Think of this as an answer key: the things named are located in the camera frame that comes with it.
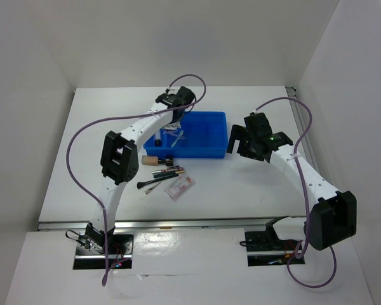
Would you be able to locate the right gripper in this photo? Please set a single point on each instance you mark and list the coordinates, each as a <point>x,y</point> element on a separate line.
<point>238,132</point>

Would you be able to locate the purple eyelash curler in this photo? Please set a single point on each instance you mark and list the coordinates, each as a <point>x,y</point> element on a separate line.
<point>180,135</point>

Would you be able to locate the green spatula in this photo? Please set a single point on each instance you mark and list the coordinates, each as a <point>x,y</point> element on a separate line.
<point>174,143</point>

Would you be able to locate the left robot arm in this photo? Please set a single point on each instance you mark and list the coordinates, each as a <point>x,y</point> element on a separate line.
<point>119,159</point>

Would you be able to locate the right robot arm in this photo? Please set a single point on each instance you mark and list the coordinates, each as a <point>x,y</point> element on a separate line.
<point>331,213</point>

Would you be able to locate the black makeup brush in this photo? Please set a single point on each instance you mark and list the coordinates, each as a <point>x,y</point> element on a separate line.
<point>146,183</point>

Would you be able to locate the blue compartment tray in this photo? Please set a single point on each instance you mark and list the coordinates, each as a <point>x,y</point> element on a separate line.
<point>205,135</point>

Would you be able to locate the clear tube black cap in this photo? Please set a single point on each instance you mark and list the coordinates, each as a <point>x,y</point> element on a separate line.
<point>158,138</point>

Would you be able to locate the clear packet with print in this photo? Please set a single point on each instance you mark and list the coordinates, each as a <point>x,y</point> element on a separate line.
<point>177,188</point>

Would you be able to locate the silver hair clip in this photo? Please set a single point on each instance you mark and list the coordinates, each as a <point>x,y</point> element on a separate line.
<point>149,190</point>

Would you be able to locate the aluminium rail right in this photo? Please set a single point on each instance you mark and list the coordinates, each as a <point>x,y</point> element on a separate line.
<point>300,116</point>

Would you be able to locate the aluminium rail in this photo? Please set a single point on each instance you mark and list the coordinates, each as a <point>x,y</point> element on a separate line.
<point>163,224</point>
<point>300,116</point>

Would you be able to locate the aluminium rail front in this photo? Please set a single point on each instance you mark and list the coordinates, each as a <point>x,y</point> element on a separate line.
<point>163,224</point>

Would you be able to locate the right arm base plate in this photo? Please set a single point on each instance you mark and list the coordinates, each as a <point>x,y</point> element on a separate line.
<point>264,250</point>

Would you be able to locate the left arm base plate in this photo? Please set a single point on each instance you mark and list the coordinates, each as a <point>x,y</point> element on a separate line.
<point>89,256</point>

